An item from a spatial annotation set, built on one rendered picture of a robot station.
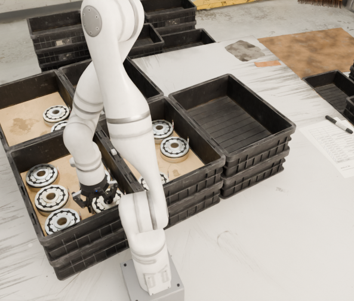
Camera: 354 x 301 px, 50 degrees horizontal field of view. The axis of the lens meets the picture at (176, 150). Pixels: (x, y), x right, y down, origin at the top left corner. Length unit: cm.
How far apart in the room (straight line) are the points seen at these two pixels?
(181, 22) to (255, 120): 162
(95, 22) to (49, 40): 208
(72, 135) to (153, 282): 43
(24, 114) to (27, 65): 206
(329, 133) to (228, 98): 46
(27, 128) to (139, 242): 81
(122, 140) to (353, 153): 113
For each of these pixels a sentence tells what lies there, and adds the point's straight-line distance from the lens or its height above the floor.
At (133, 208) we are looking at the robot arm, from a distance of 84.
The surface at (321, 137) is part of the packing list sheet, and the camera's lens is 171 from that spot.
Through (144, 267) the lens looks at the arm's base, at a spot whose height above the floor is 91.
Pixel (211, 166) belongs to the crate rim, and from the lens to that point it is 117.
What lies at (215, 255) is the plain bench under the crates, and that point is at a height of 70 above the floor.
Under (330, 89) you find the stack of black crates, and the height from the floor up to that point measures 27.
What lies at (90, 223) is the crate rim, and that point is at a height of 92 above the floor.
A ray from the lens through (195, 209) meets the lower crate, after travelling 132.
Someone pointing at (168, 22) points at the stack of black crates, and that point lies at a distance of 295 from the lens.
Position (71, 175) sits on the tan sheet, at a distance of 133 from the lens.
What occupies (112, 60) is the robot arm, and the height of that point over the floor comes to 141.
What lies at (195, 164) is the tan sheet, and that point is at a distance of 131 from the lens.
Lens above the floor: 178
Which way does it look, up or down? 44 degrees down
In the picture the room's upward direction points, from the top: 1 degrees counter-clockwise
